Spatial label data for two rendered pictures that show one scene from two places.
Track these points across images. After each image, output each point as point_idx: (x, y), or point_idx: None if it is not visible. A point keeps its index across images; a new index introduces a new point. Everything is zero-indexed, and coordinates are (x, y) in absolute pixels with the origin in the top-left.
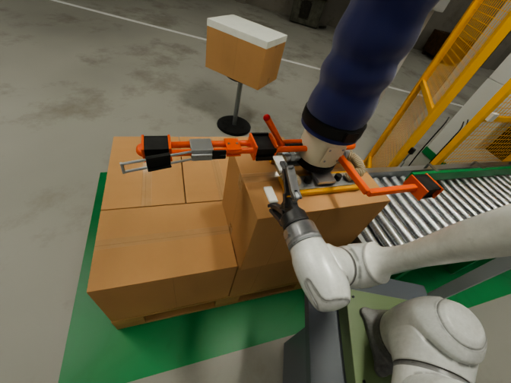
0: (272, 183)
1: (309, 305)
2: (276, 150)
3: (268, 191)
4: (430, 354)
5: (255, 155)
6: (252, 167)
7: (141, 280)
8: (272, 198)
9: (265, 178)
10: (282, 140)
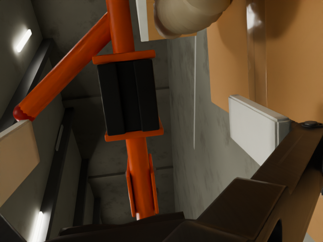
0: (273, 23)
1: None
2: (105, 65)
3: (242, 138)
4: None
5: (140, 134)
6: (238, 78)
7: None
8: (263, 146)
9: (260, 47)
10: (94, 27)
